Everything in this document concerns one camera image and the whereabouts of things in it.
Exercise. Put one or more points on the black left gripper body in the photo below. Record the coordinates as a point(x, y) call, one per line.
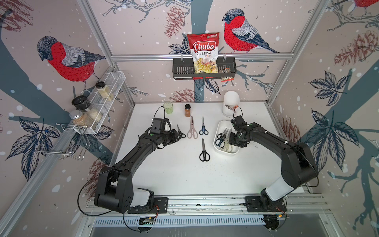
point(170, 137)

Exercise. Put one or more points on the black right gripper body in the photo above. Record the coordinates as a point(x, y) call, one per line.
point(235, 139)

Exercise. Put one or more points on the black handled scissors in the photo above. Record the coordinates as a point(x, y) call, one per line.
point(182, 135)

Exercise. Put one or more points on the pink kitchen scissors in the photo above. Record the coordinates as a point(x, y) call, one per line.
point(192, 133)

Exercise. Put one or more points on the blue handled scissors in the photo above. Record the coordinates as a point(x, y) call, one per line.
point(203, 130)

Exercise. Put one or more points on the large black scissors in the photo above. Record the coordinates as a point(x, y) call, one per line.
point(204, 156)

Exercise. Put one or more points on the white handled scissors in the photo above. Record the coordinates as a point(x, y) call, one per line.
point(227, 146)

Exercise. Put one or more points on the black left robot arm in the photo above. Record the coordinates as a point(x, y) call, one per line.
point(114, 190)

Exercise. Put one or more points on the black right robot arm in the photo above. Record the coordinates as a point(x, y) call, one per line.
point(297, 163)

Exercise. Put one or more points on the white plastic storage box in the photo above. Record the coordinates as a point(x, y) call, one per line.
point(221, 126)

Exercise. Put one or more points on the brown spice bottle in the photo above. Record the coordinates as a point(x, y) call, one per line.
point(188, 110)

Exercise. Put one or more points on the green plastic cup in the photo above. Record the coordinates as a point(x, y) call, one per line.
point(168, 107)

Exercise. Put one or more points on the white round container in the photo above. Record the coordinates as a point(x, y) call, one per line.
point(230, 102)

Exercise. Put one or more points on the small snack packet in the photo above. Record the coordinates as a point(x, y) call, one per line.
point(225, 79)

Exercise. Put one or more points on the spice jar black lid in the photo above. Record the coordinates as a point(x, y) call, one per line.
point(104, 91)

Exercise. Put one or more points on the black grinder jar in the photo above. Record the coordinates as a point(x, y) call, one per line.
point(83, 104)

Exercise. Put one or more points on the red Chuba chips bag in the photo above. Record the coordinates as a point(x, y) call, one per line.
point(204, 51)

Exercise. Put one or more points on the spice jar silver lid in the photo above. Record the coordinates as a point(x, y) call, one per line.
point(81, 119)

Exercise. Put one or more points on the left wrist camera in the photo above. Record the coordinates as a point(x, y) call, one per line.
point(158, 125)

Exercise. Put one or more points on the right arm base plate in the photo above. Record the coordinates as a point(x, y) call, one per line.
point(263, 204)

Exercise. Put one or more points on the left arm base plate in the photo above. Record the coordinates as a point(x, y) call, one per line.
point(154, 206)

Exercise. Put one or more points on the black wire wall basket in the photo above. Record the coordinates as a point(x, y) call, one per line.
point(187, 69)

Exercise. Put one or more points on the white wire spice shelf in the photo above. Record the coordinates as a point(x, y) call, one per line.
point(114, 80)

